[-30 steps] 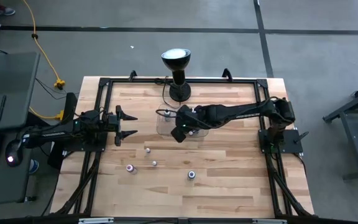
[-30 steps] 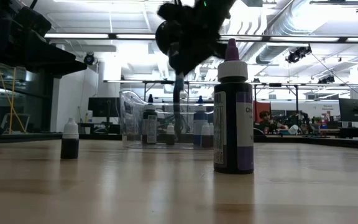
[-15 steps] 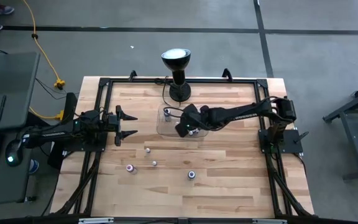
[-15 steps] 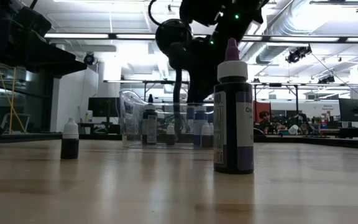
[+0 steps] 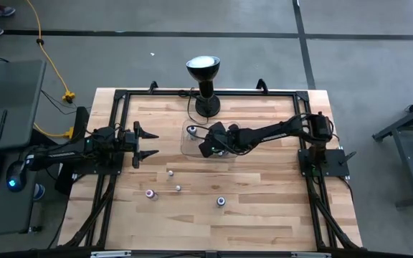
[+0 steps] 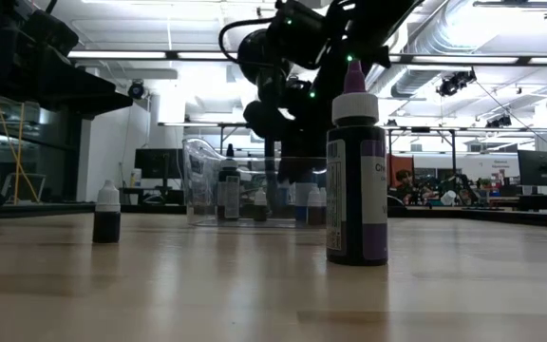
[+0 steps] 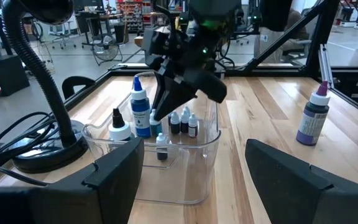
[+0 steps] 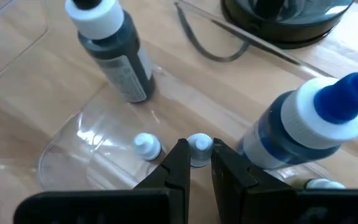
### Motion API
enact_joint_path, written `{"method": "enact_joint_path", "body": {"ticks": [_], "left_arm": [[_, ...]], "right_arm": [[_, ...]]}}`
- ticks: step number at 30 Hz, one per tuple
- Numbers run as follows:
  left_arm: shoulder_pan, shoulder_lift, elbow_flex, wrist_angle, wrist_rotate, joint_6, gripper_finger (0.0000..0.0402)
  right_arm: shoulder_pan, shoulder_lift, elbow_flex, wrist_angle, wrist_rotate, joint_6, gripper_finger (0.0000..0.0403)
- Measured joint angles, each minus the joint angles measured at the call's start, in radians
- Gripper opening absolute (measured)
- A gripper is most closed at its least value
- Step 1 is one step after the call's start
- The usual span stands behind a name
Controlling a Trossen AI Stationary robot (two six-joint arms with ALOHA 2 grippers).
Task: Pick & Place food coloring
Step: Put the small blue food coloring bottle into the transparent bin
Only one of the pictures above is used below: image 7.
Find grey floor fan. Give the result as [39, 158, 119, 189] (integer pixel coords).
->
[91, 34, 124, 67]

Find blue large food coloring bottle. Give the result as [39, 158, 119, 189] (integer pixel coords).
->
[130, 75, 152, 139]

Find grey office chair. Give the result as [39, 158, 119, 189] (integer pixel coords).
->
[47, 21, 78, 50]

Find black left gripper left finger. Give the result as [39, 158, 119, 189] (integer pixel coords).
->
[0, 136, 145, 224]

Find black clamp handle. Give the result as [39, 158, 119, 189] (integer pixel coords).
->
[61, 75, 96, 100]

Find silver aluminium profile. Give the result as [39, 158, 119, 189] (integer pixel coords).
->
[318, 43, 336, 90]

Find parts shelf with bins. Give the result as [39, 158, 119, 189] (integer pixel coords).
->
[116, 0, 154, 34]

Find black computer tower red lights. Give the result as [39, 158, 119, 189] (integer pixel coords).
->
[0, 54, 30, 97]

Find clear plastic bin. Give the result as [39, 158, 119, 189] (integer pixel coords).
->
[81, 71, 222, 205]

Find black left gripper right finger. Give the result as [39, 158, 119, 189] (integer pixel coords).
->
[244, 138, 358, 224]

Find purple large food coloring bottle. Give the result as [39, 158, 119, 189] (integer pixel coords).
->
[295, 80, 331, 147]

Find person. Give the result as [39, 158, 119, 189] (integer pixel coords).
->
[254, 8, 311, 65]

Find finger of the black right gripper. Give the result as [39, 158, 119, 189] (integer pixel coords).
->
[157, 81, 198, 121]
[152, 72, 177, 119]

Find black gooseneck desk lamp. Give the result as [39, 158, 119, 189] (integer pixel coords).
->
[1, 0, 89, 174]

